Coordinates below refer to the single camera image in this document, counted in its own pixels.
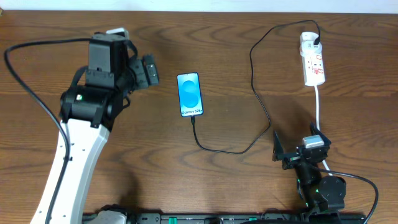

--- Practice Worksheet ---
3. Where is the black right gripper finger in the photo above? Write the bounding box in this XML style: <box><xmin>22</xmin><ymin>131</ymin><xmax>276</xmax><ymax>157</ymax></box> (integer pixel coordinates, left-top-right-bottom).
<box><xmin>272</xmin><ymin>131</ymin><xmax>284</xmax><ymax>161</ymax></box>
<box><xmin>310</xmin><ymin>123</ymin><xmax>331</xmax><ymax>146</ymax></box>

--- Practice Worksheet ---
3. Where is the blue Galaxy smartphone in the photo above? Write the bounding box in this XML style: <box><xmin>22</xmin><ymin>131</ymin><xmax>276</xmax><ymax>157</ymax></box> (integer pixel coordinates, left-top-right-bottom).
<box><xmin>177</xmin><ymin>72</ymin><xmax>203</xmax><ymax>117</ymax></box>

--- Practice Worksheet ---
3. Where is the white power strip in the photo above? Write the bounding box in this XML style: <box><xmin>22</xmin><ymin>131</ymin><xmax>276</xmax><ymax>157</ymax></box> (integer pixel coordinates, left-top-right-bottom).
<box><xmin>299</xmin><ymin>32</ymin><xmax>325</xmax><ymax>86</ymax></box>

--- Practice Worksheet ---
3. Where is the black charger cable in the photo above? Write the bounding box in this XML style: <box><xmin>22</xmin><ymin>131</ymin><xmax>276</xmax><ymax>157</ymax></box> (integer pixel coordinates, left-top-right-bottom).
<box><xmin>190</xmin><ymin>19</ymin><xmax>322</xmax><ymax>156</ymax></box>

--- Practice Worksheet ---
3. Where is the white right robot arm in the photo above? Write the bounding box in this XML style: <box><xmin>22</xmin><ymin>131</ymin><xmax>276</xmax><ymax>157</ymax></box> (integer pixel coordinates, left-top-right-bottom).
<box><xmin>272</xmin><ymin>124</ymin><xmax>346</xmax><ymax>222</ymax></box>

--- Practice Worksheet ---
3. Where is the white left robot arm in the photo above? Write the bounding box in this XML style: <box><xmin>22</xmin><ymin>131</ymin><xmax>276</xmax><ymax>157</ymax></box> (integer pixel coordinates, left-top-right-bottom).
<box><xmin>31</xmin><ymin>28</ymin><xmax>159</xmax><ymax>223</ymax></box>

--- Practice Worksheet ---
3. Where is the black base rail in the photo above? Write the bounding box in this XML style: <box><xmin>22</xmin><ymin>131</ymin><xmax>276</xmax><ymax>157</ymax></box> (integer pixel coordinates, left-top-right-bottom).
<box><xmin>82</xmin><ymin>203</ymin><xmax>368</xmax><ymax>224</ymax></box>

